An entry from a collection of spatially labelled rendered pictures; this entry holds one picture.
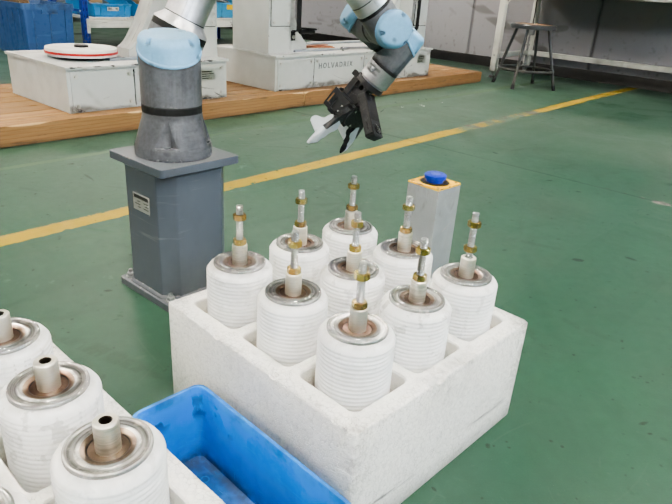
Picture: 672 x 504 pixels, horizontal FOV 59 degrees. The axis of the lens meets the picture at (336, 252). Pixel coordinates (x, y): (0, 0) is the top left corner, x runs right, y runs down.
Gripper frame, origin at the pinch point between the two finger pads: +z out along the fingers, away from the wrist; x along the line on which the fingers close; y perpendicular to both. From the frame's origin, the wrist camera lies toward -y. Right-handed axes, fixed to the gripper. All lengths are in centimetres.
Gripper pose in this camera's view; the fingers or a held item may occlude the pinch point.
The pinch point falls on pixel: (325, 150)
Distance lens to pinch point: 153.1
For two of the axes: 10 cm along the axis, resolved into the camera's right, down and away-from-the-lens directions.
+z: -6.2, 6.8, 3.8
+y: -5.7, -7.3, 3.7
